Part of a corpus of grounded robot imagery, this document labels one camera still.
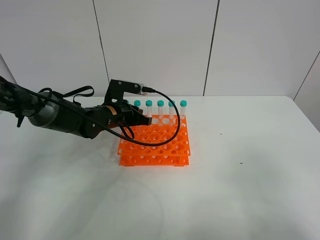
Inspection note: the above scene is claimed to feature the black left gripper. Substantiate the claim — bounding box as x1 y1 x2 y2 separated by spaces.
80 101 152 139

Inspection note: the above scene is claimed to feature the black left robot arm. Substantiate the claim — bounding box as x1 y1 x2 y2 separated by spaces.
0 77 152 139

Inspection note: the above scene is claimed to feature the orange plastic test tube rack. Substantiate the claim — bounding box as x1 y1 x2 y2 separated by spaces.
116 114 192 167

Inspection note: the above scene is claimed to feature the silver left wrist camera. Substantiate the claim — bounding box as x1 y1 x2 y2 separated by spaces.
103 79 147 105

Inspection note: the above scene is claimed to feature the black camera cable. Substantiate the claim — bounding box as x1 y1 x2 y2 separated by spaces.
0 76 181 146

